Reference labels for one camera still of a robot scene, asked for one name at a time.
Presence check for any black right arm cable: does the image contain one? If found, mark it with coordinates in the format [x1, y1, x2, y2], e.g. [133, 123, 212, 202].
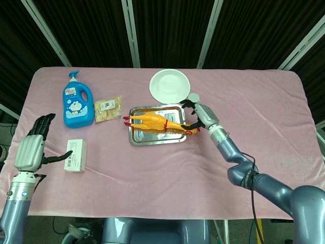
[240, 151, 265, 244]

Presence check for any white metal frame rail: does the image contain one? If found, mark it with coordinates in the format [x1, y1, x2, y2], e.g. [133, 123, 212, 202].
[0, 102, 21, 120]
[315, 123, 325, 139]

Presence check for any blue pump detergent bottle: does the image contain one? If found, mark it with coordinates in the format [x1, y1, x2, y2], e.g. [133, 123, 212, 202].
[62, 70, 94, 129]

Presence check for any rectangular metal tray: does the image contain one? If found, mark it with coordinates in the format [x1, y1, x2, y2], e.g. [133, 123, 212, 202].
[128, 103, 188, 146]

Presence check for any pink tablecloth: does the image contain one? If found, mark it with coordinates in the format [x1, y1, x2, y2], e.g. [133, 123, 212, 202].
[0, 66, 325, 221]

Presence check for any round white plate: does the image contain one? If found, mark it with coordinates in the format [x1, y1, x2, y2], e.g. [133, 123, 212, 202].
[149, 69, 191, 104]

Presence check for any white plastic bucket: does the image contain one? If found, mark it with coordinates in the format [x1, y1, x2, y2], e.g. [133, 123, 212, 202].
[61, 227, 91, 244]

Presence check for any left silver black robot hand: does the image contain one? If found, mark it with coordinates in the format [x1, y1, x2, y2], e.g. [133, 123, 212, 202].
[14, 113, 74, 171]

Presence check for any clear snack packet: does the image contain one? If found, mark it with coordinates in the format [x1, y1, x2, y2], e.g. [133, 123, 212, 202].
[94, 95, 123, 124]

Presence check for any white cardboard box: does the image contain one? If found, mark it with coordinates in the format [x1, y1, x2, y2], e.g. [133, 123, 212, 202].
[63, 138, 88, 173]

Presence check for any black curtain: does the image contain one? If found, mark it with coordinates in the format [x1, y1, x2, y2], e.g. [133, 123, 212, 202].
[0, 0, 325, 123]

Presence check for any yellow rubber chicken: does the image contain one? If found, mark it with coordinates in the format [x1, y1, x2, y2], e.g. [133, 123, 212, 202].
[123, 112, 201, 136]

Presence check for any white metal frame post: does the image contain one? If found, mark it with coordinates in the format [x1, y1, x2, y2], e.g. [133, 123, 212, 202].
[20, 0, 72, 68]
[277, 19, 325, 70]
[196, 0, 224, 69]
[121, 0, 141, 68]

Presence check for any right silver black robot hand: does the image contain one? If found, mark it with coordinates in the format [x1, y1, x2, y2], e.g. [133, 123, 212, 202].
[179, 99, 220, 130]

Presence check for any grey-blue robot torso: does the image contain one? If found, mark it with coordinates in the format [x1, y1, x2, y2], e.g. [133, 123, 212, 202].
[101, 217, 211, 244]

